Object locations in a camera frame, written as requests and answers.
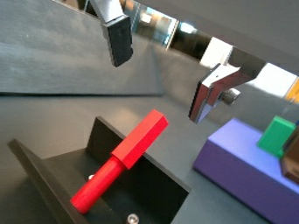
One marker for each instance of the right green block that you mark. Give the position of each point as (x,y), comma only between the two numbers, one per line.
(276,135)

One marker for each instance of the brown upright block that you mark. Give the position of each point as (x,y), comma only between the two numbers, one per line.
(290,159)

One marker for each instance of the purple rectangular board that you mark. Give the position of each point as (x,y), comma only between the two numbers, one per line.
(248,172)

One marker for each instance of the red peg object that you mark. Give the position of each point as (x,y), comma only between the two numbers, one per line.
(123,158)

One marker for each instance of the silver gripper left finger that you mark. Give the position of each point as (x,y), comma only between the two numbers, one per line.
(117,29)

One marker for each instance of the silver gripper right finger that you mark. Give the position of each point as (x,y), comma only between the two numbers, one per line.
(217,86)

